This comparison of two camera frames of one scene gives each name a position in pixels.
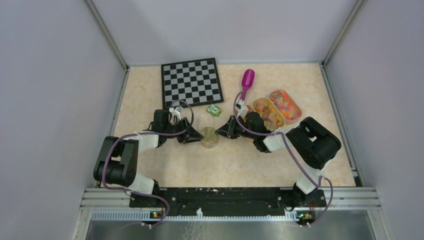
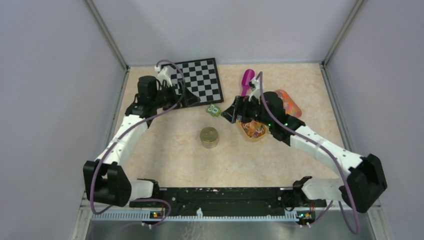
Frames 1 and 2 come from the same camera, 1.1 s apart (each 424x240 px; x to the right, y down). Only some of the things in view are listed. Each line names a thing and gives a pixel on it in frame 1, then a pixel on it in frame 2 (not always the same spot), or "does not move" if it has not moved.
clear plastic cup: x=209 y=145 does not move
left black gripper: x=191 y=134 -> x=186 y=98
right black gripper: x=229 y=130 -> x=242 y=104
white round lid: x=209 y=134 does not move
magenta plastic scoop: x=247 y=79 does not move
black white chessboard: x=195 y=82 does not move
